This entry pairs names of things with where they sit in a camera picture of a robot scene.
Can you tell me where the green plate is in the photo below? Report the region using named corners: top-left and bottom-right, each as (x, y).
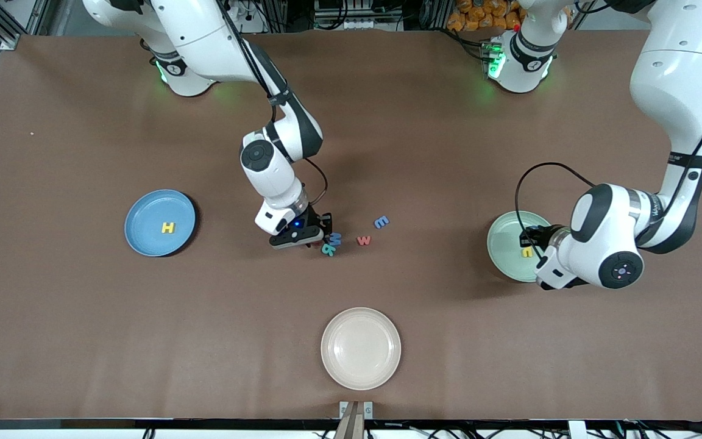
top-left (487, 210), bottom-right (554, 283)

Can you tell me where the beige plate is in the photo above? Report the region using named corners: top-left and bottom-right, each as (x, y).
top-left (321, 307), bottom-right (402, 391)

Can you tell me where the blue plate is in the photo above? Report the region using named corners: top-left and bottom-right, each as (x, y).
top-left (124, 189), bottom-right (196, 257)

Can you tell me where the beige mounting bar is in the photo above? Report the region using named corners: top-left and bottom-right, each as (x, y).
top-left (334, 401), bottom-right (365, 439)

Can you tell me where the bag of orange items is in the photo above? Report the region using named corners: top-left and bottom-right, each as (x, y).
top-left (447, 0), bottom-right (525, 32)

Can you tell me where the metal clamp bracket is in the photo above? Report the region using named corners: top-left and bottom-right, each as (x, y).
top-left (339, 401), bottom-right (374, 420)

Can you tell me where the aluminium frame profile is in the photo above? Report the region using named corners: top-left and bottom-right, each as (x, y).
top-left (0, 0), bottom-right (53, 51)

